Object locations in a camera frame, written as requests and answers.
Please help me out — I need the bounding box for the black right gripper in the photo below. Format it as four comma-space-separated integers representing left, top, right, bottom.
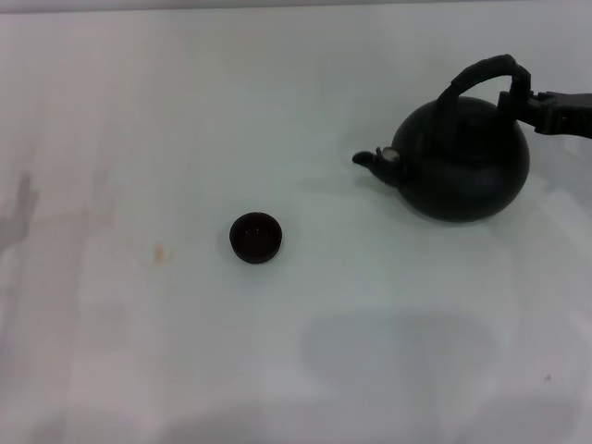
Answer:
498, 90, 592, 141

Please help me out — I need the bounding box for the black round teapot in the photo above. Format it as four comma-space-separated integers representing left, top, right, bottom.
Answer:
351, 54, 533, 223

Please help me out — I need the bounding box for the small black teacup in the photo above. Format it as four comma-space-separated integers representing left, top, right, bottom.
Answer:
228, 211, 284, 265

